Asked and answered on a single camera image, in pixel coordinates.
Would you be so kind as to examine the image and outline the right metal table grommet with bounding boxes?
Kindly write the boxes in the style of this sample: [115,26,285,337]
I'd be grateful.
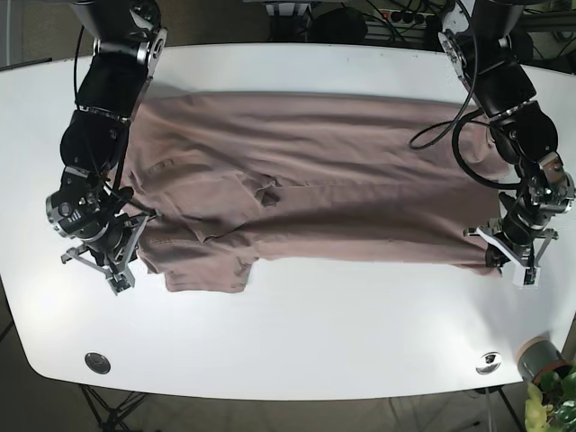
[475,352,502,375]

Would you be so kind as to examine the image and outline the metal table grommet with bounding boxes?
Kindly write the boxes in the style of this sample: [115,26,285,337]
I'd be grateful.
[85,352,112,374]
[475,352,502,375]

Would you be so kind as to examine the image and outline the dusty pink T-shirt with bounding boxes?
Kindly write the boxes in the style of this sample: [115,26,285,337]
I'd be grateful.
[122,94,500,293]

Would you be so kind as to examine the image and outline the grey plant pot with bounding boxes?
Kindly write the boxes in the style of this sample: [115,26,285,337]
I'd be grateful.
[516,337,572,386]

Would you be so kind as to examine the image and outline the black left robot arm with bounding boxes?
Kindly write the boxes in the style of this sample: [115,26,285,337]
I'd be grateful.
[438,1,575,287]

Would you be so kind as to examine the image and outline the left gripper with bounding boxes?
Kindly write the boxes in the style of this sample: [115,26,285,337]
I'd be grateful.
[463,153,575,288]

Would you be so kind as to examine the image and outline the green potted plant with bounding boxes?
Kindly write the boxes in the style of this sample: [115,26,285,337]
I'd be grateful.
[524,366,575,432]

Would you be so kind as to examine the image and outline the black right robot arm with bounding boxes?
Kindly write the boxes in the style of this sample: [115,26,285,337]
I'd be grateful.
[46,1,167,293]

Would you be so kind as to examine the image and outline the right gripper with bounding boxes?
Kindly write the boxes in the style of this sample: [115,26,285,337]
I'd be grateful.
[46,171,157,294]

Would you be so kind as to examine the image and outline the left metal table grommet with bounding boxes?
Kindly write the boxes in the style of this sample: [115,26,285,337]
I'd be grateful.
[85,352,112,374]

